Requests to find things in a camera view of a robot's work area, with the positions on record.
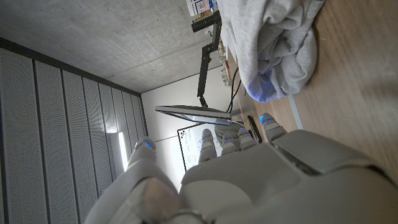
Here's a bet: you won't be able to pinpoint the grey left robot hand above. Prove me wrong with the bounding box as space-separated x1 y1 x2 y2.
83 112 398 224

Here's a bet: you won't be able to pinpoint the grey crumpled shirt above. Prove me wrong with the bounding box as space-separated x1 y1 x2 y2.
216 0 326 103

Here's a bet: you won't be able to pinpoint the flat computer monitor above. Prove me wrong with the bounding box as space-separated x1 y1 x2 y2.
155 105 233 127

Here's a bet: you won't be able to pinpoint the clear glass jar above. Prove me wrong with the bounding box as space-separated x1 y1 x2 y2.
220 67 231 86

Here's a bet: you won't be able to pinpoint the amber glass jar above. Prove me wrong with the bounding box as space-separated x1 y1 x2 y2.
217 40 226 63

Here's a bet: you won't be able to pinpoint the ceiling strip light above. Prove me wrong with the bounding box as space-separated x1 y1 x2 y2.
117 132 129 172

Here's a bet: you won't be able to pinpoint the white labelled plastic container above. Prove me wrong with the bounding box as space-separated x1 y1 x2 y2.
186 0 218 17

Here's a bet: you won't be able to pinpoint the whiteboard with black frame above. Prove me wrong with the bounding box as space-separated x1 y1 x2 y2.
177 123 224 172

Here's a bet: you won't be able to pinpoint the black monitor cables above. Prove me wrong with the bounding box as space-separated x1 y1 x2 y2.
226 67 242 113

